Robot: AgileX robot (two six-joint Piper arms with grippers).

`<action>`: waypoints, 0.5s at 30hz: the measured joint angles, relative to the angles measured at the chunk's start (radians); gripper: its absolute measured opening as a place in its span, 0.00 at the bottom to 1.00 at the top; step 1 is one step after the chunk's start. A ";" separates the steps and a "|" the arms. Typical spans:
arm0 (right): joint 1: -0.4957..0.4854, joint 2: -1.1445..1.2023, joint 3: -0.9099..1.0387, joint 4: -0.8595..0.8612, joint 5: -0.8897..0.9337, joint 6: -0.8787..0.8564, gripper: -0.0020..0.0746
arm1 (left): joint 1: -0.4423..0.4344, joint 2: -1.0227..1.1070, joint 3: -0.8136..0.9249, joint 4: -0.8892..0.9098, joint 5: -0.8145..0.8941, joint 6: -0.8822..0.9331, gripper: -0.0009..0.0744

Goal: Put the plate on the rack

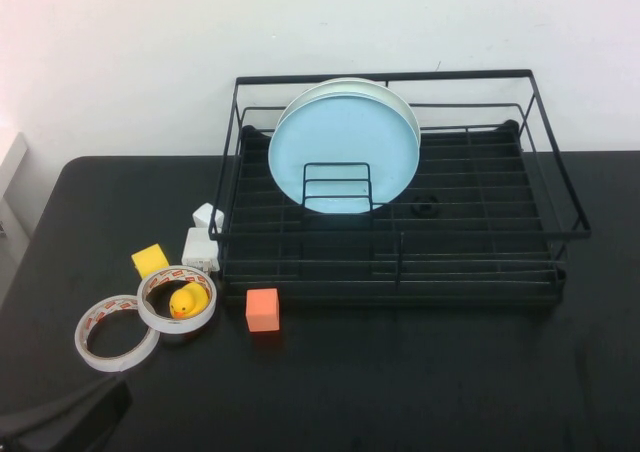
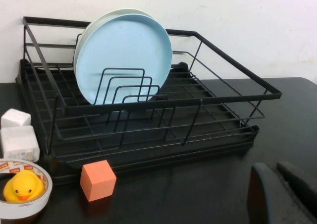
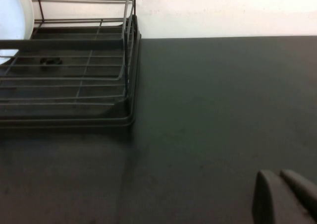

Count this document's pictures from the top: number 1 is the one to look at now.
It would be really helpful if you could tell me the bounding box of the orange cube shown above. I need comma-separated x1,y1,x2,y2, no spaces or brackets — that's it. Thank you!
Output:
245,287,281,333

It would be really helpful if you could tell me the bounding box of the black wire dish rack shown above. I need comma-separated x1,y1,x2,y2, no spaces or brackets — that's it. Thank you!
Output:
208,69,593,308

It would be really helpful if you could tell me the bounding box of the light blue plate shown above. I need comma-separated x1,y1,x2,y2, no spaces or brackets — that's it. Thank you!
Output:
267,93,420,216

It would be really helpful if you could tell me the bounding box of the white board edge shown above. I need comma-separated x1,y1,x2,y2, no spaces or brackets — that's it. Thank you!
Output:
0,131,30,203

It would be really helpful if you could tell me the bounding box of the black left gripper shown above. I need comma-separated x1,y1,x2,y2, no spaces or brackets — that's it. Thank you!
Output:
0,376,132,452

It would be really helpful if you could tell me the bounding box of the yellow foam block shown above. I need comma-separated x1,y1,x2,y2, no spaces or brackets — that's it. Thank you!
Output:
131,242,171,279

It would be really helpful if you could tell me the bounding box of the black plastic drip tray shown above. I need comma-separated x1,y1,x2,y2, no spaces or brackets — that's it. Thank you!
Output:
222,120,569,308

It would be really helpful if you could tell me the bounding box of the cream white plate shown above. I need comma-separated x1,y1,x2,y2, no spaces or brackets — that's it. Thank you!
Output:
312,76,399,98
277,80,423,141

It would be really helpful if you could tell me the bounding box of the yellow rubber duck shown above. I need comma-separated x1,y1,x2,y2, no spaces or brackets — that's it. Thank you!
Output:
168,280,210,321

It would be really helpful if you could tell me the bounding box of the small white cube adapter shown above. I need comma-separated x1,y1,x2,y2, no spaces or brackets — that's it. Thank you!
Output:
192,201,225,229

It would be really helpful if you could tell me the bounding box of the white flat power adapter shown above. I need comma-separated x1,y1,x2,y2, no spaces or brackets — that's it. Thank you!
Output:
181,227,221,273

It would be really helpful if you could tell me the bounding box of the white double-sided tape roll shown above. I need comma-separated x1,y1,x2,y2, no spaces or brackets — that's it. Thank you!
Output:
74,294,161,373
136,265,218,334

